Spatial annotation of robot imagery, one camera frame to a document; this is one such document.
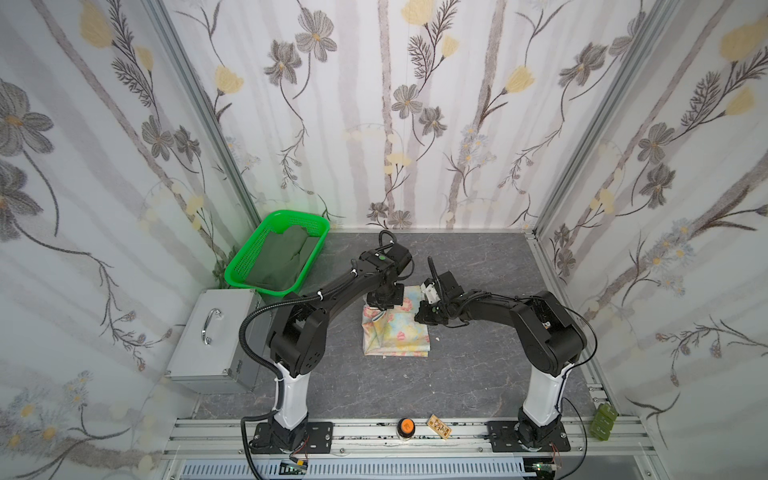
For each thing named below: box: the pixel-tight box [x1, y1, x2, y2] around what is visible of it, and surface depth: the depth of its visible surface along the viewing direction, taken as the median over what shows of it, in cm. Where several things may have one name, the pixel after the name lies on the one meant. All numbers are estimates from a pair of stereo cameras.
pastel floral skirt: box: [362, 285, 431, 358], surface depth 90 cm
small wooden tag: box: [427, 414, 453, 440], surface depth 76 cm
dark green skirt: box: [244, 226, 318, 292], surface depth 109 cm
